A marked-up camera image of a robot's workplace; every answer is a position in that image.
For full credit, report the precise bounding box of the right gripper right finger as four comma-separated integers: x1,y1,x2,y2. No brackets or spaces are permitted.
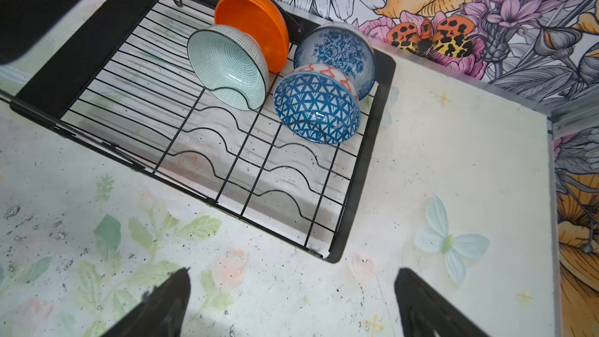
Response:
395,268,487,336

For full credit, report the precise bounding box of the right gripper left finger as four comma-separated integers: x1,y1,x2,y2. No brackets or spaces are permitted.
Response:
103,268,191,337

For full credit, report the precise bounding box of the blue triangle pattern bowl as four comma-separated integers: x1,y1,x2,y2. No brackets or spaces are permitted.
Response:
273,62,361,144

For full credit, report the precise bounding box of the mint green ceramic bowl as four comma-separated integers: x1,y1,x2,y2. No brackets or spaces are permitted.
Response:
187,25,269,111

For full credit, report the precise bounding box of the blue floral ceramic bowl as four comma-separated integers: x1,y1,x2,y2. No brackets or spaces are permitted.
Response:
293,23,377,100

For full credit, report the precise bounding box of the orange plastic bowl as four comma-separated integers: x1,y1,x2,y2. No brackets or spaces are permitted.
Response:
215,0,290,73

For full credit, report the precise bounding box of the black wire dish rack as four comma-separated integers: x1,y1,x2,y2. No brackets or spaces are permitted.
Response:
1,0,396,263

